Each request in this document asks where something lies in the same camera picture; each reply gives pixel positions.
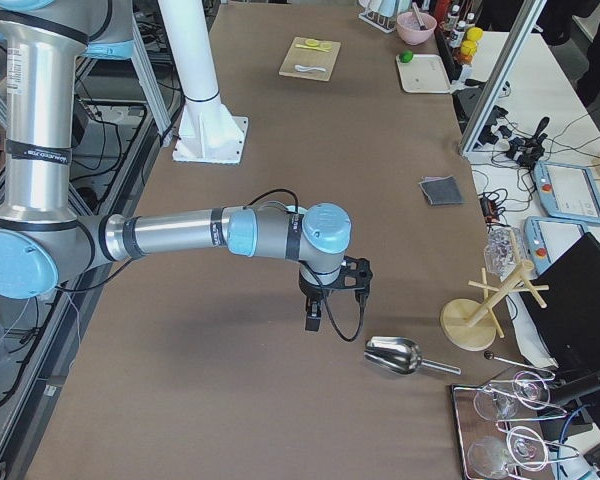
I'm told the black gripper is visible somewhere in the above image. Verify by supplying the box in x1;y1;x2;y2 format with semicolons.
299;261;344;332

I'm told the white ceramic spoon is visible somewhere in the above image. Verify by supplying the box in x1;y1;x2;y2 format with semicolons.
294;64;327;73

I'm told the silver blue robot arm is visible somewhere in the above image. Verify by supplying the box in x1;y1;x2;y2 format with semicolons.
0;1;358;331

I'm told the pink bowl with ice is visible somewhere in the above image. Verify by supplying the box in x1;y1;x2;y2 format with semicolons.
396;11;438;45

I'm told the metal scoop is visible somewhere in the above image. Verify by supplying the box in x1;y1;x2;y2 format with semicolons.
364;336;462;375

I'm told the wooden mug tree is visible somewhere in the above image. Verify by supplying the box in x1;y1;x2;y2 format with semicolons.
440;228;549;351

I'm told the grey folded cloth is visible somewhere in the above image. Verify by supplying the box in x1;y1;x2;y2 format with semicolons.
419;176;464;206

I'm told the lower teach pendant tablet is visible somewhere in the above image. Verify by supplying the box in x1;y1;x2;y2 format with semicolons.
524;216;589;275

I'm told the teach pendant tablet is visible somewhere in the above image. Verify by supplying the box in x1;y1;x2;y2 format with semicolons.
524;216;589;275
533;161;600;225

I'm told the wooden cutting board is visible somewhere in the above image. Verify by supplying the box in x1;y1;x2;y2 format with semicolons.
278;36;341;82

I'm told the cream rectangular tray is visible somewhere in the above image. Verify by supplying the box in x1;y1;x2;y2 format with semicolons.
395;54;450;94

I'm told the yellow plastic knife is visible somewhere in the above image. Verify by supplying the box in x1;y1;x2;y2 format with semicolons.
295;39;332;52

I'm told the green lime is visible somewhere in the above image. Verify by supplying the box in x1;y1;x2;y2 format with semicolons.
398;50;414;64

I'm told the black monitor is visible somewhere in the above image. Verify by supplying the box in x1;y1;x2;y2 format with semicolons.
527;233;600;370

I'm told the upper teach pendant tablet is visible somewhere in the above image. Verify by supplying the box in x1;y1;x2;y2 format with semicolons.
533;161;600;225

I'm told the metal muddler tool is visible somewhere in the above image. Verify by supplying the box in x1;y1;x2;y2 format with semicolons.
411;3;427;31

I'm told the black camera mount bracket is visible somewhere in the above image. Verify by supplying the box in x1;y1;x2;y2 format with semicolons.
337;255;373;293

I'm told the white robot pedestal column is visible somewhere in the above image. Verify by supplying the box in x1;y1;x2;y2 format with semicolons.
159;0;248;165

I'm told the wire glass rack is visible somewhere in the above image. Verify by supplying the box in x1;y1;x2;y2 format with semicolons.
450;367;580;479

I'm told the aluminium frame post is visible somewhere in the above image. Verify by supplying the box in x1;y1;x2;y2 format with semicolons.
458;0;546;157

